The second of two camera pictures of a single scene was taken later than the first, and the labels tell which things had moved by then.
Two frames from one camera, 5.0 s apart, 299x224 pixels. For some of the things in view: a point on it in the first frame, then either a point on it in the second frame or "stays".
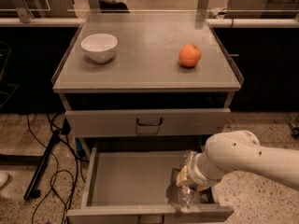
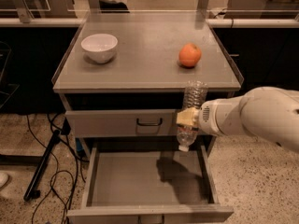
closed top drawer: x=96 y=123 stays
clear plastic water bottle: x=187 y=195 to x=194 y=97
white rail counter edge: x=212 y=22 stays
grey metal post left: x=23 y=11 stays
